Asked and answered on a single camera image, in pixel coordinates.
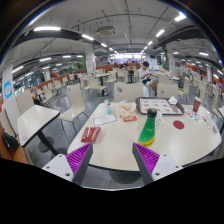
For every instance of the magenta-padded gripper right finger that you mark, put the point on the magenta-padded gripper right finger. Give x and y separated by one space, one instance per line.
165 165

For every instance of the colourful sticker sheet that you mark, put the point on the colourful sticker sheet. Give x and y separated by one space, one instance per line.
193 116

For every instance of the white paper sheet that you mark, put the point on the white paper sheet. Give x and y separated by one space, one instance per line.
104 120

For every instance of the beige chair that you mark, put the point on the beige chair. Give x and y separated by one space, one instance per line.
167 90
130 92

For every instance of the red paper cup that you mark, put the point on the red paper cup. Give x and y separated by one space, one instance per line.
197 105

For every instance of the white side table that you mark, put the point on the white side table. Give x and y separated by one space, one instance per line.
221 111
35 121

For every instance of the green drink bottle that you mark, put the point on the green drink bottle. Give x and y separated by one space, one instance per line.
147 131

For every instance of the group of beige chairs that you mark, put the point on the group of beige chairs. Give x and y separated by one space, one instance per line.
75 98

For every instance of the ceiling air conditioner unit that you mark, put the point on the ceiling air conditioner unit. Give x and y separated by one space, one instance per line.
105 31

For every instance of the white crumpled napkin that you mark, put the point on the white crumpled napkin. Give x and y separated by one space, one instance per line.
173 100

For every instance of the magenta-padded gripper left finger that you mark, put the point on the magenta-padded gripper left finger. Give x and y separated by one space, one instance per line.
56 166

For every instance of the group of ceiling lights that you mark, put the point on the group of ceiling lights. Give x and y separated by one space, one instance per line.
46 28

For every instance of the small teal sanitizer bottle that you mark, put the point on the small teal sanitizer bottle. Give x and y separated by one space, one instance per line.
108 108

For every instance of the flat round red coaster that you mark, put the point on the flat round red coaster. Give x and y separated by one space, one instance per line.
178 124

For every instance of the person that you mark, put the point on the person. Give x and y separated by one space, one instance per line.
145 73
35 95

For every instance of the red booklet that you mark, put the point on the red booklet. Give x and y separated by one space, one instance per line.
90 134

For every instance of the dark food tray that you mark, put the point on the dark food tray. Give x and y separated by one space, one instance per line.
156 106

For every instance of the black bag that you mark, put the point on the black bag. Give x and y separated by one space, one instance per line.
10 141

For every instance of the red sauce packet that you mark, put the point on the red sauce packet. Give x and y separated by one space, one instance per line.
130 118

